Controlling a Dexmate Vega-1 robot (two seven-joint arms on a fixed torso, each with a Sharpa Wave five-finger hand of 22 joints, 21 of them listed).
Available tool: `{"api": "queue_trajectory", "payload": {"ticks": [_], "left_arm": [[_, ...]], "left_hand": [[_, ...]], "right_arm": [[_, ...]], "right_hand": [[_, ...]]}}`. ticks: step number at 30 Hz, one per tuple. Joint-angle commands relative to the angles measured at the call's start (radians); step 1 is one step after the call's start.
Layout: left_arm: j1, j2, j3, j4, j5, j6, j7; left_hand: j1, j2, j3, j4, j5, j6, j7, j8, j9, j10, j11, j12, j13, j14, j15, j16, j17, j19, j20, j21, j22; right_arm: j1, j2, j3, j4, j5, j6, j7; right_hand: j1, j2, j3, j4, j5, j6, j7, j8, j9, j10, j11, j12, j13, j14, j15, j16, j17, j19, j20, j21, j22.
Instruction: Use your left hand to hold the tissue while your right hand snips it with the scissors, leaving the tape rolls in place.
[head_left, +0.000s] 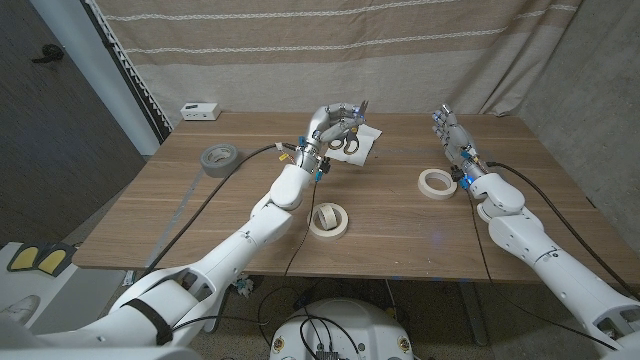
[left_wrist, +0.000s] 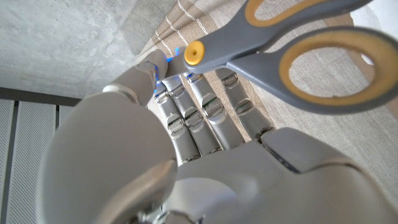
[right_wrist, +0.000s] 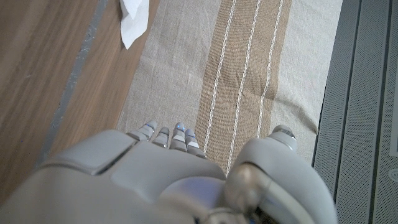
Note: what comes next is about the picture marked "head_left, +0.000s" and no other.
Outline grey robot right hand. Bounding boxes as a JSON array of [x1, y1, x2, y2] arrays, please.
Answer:
[[432, 103, 489, 179]]

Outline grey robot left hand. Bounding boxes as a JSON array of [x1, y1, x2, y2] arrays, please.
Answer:
[[296, 102, 368, 172]]

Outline orange grey handled scissors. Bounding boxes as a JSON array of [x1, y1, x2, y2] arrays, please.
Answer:
[[327, 99, 370, 156]]

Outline white tissue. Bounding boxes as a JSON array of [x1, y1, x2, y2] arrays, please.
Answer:
[[324, 122, 383, 168]]

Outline medium beige masking tape roll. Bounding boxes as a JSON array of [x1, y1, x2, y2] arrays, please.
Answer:
[[417, 168, 458, 201]]

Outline small beige masking tape roll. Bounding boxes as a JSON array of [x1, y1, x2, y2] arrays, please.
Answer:
[[317, 203, 339, 231]]

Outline large beige masking tape roll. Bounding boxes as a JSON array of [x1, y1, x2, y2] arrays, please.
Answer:
[[306, 202, 350, 240]]

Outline beige striped curtain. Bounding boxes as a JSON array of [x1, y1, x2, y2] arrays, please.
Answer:
[[94, 0, 584, 126]]

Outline white power strip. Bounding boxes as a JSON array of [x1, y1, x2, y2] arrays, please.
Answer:
[[180, 102, 222, 122]]

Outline grey table leg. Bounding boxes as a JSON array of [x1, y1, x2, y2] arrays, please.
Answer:
[[458, 282, 489, 347]]

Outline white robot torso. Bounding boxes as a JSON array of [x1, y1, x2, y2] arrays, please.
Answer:
[[269, 298, 415, 360]]

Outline yellow black foot pedal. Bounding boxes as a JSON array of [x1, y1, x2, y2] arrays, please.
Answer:
[[6, 243, 44, 274], [42, 244, 79, 277]]

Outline white floor platform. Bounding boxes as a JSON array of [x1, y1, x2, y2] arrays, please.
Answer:
[[0, 242, 127, 347]]

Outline white shoe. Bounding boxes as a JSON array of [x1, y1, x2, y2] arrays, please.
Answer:
[[0, 294, 41, 326]]

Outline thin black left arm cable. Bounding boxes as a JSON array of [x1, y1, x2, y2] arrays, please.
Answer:
[[282, 178, 319, 279]]

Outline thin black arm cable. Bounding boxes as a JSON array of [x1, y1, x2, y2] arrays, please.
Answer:
[[464, 187, 621, 351], [282, 178, 319, 279]]

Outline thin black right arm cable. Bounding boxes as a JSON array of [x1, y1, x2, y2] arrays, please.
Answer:
[[464, 187, 621, 351]]

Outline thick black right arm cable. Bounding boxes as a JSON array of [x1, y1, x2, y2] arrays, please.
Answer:
[[486, 160, 640, 301]]

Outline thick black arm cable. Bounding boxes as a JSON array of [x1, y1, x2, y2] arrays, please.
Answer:
[[486, 160, 640, 301], [142, 142, 299, 279]]

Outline grey duct tape roll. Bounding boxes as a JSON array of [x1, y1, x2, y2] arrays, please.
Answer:
[[200, 143, 240, 179]]

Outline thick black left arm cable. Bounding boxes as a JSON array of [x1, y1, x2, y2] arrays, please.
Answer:
[[142, 142, 299, 279]]

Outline black white zigzag rail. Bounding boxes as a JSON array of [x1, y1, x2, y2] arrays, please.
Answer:
[[82, 0, 175, 144]]

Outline black torso cable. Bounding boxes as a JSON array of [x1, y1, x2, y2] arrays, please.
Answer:
[[294, 314, 362, 359]]

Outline white door frame post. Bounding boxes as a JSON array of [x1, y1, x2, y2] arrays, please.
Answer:
[[29, 0, 162, 157]]

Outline black door handle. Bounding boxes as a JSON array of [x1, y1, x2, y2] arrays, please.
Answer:
[[31, 43, 65, 65]]

